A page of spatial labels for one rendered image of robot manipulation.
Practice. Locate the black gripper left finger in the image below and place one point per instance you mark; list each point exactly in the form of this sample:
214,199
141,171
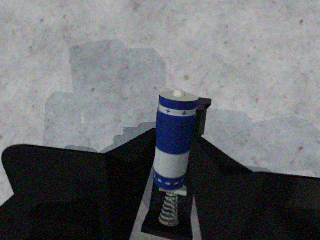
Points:
115,180

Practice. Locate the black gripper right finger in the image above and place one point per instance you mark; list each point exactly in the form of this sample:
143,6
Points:
231,200

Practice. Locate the blue and white battery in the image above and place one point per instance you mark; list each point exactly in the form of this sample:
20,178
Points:
175,122

